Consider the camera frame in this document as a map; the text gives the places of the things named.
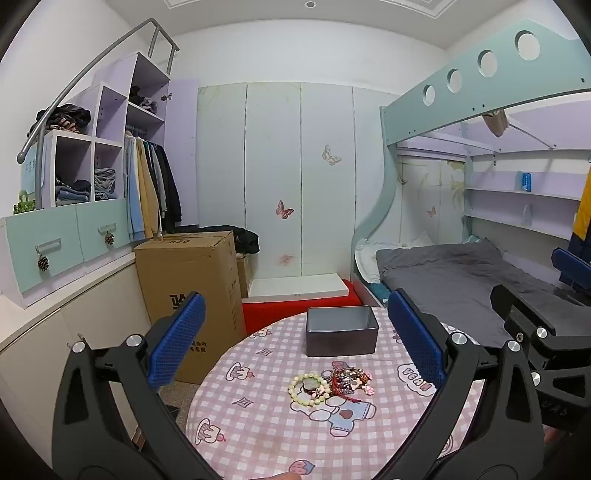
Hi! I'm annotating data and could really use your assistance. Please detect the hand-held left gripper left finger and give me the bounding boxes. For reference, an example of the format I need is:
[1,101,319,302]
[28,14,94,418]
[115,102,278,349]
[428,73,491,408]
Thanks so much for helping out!
[51,291,219,480]

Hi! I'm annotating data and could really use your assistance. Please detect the teal knitted blanket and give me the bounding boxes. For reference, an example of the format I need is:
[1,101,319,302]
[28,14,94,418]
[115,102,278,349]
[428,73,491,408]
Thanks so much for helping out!
[369,281,394,306]

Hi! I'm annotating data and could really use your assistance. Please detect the cream curved cabinet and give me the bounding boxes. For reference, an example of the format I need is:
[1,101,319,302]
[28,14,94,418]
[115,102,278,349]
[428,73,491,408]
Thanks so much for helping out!
[0,258,155,462]

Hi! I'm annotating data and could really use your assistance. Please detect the yellow and navy garment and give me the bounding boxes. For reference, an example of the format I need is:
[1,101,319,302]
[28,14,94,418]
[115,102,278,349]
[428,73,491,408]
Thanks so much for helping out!
[569,166,591,256]

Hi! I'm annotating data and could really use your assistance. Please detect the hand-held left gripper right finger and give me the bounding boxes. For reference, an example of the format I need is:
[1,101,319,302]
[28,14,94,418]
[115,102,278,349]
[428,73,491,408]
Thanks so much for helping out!
[373,289,546,480]

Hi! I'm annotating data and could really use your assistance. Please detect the pink checked tablecloth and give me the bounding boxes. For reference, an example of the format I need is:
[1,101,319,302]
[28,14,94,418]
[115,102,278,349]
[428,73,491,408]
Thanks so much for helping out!
[185,305,490,480]

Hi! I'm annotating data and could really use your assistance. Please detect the red string bracelet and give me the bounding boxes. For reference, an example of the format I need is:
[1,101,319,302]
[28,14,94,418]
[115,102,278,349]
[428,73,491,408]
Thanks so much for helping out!
[329,369,365,407]

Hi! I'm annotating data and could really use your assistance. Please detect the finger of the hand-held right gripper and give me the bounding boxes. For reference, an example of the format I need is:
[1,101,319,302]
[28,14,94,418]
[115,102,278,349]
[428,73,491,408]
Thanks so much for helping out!
[551,247,591,305]
[490,283,591,350]

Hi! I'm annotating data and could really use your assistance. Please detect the large cardboard box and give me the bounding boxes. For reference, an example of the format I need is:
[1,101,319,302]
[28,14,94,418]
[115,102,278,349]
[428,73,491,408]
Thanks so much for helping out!
[134,231,247,385]

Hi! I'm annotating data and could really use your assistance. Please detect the white board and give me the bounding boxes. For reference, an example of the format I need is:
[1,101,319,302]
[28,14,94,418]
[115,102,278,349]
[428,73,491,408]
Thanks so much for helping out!
[248,273,349,298]

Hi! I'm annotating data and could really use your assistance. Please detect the light blue hanging garment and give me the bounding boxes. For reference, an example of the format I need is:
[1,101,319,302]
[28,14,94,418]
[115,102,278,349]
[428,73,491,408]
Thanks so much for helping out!
[124,136,147,241]

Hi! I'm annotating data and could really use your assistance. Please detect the grey blanket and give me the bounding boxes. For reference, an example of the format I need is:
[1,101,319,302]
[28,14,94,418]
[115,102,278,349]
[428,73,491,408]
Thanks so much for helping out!
[375,240,591,344]

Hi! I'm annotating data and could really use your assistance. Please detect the grey metal tin box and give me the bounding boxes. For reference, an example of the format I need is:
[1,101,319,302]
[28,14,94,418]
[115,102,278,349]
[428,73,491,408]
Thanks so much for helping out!
[305,305,380,357]

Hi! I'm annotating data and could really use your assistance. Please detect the purple shelf wardrobe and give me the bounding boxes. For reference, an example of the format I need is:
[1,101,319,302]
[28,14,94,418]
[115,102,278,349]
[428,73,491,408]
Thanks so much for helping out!
[18,52,199,232]

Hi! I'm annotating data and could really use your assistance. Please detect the small cardboard box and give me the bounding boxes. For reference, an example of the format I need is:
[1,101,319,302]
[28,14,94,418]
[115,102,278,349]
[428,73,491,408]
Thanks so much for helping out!
[235,253,253,299]

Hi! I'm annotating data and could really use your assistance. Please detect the dark clothes pile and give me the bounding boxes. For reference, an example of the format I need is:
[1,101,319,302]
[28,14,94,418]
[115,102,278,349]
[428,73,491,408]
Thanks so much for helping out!
[28,105,92,136]

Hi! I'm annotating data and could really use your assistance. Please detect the grey hanging garment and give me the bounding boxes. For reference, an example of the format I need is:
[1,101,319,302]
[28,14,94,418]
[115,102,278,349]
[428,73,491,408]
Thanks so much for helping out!
[148,141,168,232]

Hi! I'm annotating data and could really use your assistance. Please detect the folded clothes with pink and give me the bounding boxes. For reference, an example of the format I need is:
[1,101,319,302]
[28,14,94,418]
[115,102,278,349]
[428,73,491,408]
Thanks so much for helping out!
[129,85,158,114]

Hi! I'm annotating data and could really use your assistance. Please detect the yellow hanging garment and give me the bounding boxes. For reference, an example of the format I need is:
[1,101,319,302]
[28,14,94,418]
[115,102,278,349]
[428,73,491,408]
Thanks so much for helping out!
[137,138,160,238]

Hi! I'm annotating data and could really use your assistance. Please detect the brown hanging bag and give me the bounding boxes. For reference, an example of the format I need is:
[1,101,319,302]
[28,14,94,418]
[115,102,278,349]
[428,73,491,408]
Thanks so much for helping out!
[481,110,509,138]

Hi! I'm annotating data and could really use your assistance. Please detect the folded dark clothes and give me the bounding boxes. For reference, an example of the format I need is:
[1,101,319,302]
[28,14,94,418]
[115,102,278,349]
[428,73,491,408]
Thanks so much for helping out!
[55,178,92,206]

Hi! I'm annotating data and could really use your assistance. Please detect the grey metal handrail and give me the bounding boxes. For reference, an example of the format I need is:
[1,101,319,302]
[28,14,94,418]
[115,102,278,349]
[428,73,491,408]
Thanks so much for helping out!
[17,18,180,209]

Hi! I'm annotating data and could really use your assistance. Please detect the white bead bracelet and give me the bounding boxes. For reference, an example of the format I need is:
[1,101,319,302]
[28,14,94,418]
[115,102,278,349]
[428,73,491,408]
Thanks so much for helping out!
[288,375,329,407]

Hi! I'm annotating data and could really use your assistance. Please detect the black hanging jacket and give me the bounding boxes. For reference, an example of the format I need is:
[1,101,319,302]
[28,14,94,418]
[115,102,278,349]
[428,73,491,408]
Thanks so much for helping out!
[154,143,182,232]

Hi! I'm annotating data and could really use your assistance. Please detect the white pillow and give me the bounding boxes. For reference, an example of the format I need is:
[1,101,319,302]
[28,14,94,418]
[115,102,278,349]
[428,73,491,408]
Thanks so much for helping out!
[355,233,435,283]

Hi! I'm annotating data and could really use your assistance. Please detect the black cloth bundle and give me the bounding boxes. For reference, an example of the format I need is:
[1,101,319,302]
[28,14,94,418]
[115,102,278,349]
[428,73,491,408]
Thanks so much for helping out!
[178,225,260,256]

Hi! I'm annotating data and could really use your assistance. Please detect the ball chain keychain pink charm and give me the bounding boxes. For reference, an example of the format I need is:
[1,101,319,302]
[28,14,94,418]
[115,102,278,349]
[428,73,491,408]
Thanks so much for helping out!
[330,361,375,397]

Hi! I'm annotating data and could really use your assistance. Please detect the mint drawer unit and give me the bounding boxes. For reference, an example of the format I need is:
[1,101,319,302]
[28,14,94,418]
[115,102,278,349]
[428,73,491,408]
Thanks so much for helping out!
[0,198,133,308]

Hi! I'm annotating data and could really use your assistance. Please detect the mint bunk bed frame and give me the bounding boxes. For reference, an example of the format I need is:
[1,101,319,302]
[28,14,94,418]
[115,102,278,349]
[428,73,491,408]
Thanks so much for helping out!
[353,14,591,308]

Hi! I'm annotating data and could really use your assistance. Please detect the red stool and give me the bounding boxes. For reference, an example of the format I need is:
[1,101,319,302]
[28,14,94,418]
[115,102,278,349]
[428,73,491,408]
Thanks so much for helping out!
[241,279,363,337]

